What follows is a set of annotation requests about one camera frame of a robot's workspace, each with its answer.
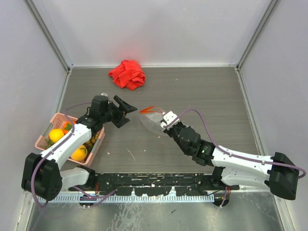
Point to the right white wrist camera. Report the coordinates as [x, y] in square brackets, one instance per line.
[169, 120]

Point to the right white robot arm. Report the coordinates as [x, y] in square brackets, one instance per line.
[276, 173]

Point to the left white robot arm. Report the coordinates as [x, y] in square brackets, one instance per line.
[42, 175]

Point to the crumpled red cloth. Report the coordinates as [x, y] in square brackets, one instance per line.
[128, 74]

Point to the grey slotted cable duct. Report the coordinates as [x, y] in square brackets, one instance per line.
[171, 198]

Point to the bunch of brown longans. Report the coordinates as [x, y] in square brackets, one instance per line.
[91, 142]

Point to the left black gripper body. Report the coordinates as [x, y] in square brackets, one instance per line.
[113, 113]

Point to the orange persimmon with leaf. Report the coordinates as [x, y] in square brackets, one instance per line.
[66, 127]

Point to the clear zip top bag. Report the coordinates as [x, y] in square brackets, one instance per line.
[151, 118]

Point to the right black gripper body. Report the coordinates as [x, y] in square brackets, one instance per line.
[174, 132]

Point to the pink perforated plastic basket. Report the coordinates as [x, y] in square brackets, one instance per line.
[57, 121]

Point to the orange fruit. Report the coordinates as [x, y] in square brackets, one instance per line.
[79, 154]

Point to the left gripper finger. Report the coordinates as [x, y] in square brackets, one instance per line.
[123, 107]
[120, 121]

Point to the yellow pear fruit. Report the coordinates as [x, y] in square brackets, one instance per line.
[56, 134]

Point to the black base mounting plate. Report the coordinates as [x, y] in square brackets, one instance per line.
[127, 184]

